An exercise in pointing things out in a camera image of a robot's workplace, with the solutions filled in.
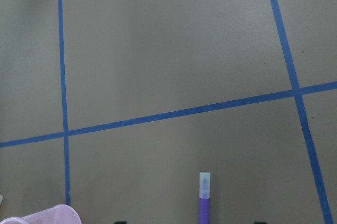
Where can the purple highlighter pen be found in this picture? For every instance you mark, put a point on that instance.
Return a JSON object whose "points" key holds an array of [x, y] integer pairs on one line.
{"points": [[204, 197]]}

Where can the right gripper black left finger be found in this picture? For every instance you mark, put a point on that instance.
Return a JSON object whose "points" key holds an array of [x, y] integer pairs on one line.
{"points": [[119, 222]]}

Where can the lilac mesh pen holder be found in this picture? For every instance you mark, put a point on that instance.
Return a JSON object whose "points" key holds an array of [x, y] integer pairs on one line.
{"points": [[59, 214]]}

